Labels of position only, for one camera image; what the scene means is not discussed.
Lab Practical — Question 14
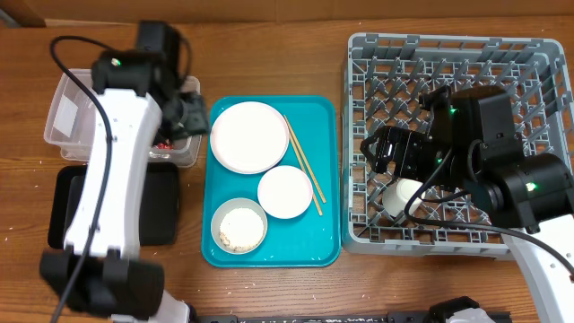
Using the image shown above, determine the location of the red snack wrapper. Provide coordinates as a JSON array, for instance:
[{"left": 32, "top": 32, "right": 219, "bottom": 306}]
[{"left": 153, "top": 143, "right": 173, "bottom": 150}]

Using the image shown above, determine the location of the white cup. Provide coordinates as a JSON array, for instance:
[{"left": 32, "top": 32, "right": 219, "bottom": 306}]
[{"left": 381, "top": 179, "right": 422, "bottom": 218}]

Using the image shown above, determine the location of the grey bowl with rice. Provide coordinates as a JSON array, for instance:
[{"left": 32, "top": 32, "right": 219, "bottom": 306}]
[{"left": 211, "top": 197, "right": 268, "bottom": 255}]

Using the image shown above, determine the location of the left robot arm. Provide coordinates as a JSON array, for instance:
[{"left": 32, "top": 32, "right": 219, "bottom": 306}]
[{"left": 40, "top": 21, "right": 210, "bottom": 322}]

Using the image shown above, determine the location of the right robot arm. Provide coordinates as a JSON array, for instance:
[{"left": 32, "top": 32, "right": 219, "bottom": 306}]
[{"left": 361, "top": 85, "right": 573, "bottom": 322}]

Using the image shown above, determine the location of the large white plate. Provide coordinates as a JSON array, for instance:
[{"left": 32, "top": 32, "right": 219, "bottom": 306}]
[{"left": 210, "top": 101, "right": 290, "bottom": 175}]

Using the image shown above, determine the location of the grey dish rack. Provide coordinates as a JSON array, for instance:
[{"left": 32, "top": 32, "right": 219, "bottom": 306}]
[{"left": 342, "top": 33, "right": 573, "bottom": 260}]

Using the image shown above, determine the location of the black tray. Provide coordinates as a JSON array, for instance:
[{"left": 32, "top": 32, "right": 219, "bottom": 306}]
[{"left": 48, "top": 162, "right": 179, "bottom": 249}]

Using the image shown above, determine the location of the wooden chopstick right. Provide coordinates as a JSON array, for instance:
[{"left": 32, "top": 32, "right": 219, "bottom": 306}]
[{"left": 283, "top": 115, "right": 326, "bottom": 204}]

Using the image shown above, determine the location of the wooden chopstick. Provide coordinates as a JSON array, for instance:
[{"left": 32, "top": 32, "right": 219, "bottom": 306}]
[
  {"left": 283, "top": 115, "right": 323, "bottom": 216},
  {"left": 283, "top": 115, "right": 326, "bottom": 204}
]

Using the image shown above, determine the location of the wooden chopstick left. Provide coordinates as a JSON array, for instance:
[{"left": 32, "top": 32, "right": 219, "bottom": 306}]
[{"left": 283, "top": 115, "right": 323, "bottom": 216}]

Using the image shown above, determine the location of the clear plastic bin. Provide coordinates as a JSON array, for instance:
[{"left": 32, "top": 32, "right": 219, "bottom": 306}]
[{"left": 44, "top": 74, "right": 202, "bottom": 168}]

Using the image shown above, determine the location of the medium white plate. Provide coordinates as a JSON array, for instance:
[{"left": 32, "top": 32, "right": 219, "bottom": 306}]
[{"left": 257, "top": 165, "right": 313, "bottom": 220}]

